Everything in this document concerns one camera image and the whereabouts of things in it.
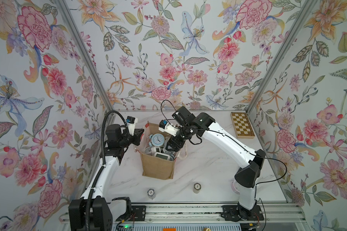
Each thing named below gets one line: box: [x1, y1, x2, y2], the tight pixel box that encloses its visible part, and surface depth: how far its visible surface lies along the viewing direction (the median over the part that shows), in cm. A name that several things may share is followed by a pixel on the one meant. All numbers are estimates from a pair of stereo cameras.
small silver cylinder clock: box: [146, 188, 156, 200], surface depth 77 cm
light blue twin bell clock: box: [148, 132, 166, 147], surface depth 90 cm
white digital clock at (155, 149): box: [151, 146, 161, 156], surface depth 86 cm
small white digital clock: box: [153, 152, 171, 161], surface depth 79 cm
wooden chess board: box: [230, 111, 255, 139], surface depth 109 cm
